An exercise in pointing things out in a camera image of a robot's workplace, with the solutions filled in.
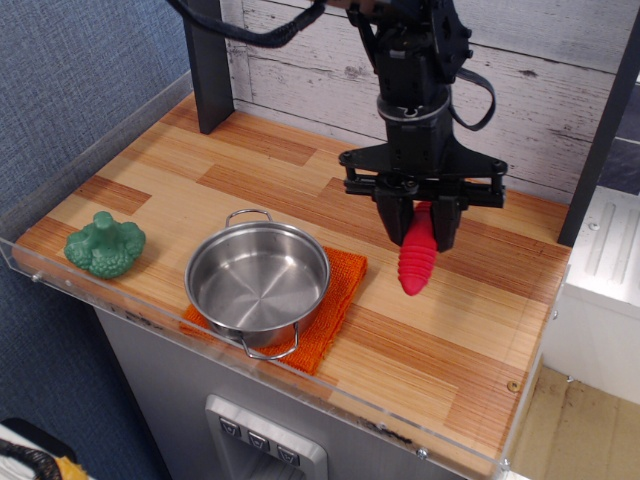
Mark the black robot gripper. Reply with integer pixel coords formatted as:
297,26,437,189
339,97,507,251

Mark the red handled metal spoon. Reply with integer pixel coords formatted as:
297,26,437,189
398,201,438,296

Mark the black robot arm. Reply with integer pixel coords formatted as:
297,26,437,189
339,1,508,252

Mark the orange cloth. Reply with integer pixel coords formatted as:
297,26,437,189
179,247,367,374

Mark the stainless steel pot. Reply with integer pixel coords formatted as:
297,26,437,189
184,208,331,361

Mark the white ridged side counter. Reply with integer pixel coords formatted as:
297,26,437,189
541,187,639,403

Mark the clear acrylic table guard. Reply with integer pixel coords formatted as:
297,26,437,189
1,76,568,479

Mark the silver button control panel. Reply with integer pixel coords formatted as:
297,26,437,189
205,394,329,479

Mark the green toy broccoli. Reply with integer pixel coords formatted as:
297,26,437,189
63,211,146,279

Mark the yellow object at corner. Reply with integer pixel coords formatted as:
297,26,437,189
54,457,91,480

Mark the dark grey right post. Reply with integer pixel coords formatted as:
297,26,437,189
557,13,639,247

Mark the dark grey post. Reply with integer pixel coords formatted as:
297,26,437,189
184,21,235,134
557,13,639,247

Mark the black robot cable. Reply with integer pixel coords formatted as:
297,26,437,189
167,0,497,134

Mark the dark grey left post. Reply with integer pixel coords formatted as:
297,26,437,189
184,21,235,134

